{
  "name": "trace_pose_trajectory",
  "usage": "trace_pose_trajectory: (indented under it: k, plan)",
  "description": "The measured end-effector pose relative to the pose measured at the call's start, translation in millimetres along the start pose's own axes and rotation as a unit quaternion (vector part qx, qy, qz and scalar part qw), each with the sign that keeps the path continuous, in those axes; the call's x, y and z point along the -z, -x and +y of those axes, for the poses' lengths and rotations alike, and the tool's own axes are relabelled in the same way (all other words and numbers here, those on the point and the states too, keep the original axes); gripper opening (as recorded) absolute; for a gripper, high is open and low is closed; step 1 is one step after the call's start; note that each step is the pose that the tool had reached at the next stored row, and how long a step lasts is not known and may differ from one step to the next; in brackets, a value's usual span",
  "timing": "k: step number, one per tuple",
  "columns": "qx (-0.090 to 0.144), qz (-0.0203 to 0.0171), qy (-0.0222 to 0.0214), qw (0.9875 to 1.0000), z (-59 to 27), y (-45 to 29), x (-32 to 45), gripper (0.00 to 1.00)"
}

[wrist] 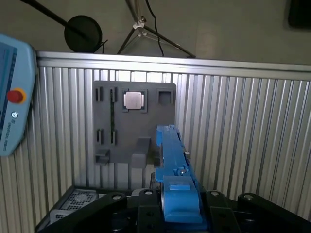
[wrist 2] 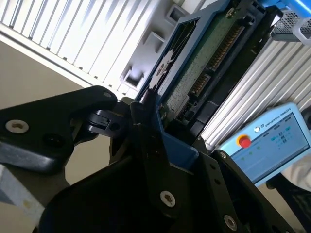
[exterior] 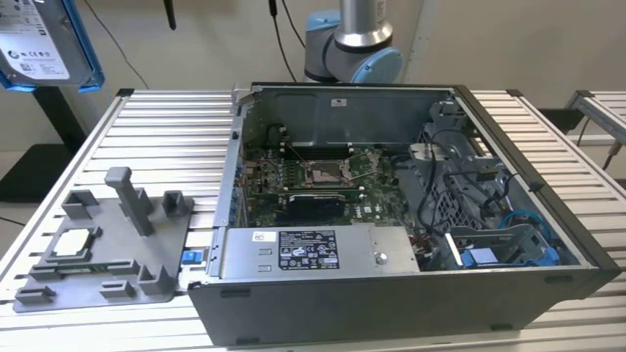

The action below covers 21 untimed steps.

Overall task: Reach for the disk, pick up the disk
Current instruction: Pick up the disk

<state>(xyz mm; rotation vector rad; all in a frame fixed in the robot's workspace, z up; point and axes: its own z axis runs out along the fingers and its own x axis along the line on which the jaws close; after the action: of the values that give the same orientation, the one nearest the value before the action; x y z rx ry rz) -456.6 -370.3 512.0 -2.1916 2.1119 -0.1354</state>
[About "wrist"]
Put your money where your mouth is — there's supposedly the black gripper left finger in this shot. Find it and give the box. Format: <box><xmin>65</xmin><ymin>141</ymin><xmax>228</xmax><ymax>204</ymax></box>
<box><xmin>38</xmin><ymin>189</ymin><xmax>163</xmax><ymax>233</ymax></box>

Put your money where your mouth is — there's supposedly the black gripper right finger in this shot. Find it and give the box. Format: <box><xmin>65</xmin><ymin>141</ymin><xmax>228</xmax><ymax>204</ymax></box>
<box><xmin>206</xmin><ymin>190</ymin><xmax>311</xmax><ymax>233</ymax></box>

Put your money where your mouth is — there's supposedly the hard disk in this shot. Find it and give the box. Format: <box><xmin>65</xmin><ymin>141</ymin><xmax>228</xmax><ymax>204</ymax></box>
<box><xmin>155</xmin><ymin>125</ymin><xmax>210</xmax><ymax>231</ymax></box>

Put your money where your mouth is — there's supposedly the open PC case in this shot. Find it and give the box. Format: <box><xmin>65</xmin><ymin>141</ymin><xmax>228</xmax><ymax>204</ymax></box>
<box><xmin>35</xmin><ymin>171</ymin><xmax>161</xmax><ymax>233</ymax></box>

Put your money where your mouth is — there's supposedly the grey parts rack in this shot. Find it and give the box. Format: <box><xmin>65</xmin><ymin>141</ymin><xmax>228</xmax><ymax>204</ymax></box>
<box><xmin>93</xmin><ymin>81</ymin><xmax>177</xmax><ymax>168</ymax></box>

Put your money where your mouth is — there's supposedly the silver CPU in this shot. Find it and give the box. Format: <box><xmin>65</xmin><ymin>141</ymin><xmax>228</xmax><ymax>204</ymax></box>
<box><xmin>123</xmin><ymin>91</ymin><xmax>147</xmax><ymax>111</ymax></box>

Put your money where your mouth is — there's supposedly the pale blue teach pendant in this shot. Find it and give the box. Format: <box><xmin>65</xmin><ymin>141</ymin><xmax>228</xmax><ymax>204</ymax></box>
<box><xmin>0</xmin><ymin>33</ymin><xmax>37</xmax><ymax>157</ymax></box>

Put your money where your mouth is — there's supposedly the silver black tripod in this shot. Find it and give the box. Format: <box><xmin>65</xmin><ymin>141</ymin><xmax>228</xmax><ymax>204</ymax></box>
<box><xmin>117</xmin><ymin>0</ymin><xmax>196</xmax><ymax>59</ymax></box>

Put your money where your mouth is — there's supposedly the black round disc on rod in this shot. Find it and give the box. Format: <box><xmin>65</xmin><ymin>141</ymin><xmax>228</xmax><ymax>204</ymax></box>
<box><xmin>19</xmin><ymin>0</ymin><xmax>109</xmax><ymax>53</ymax></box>

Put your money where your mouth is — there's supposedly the black hanging cable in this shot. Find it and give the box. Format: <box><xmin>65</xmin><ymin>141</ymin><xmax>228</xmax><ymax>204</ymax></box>
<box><xmin>145</xmin><ymin>0</ymin><xmax>166</xmax><ymax>58</ymax></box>

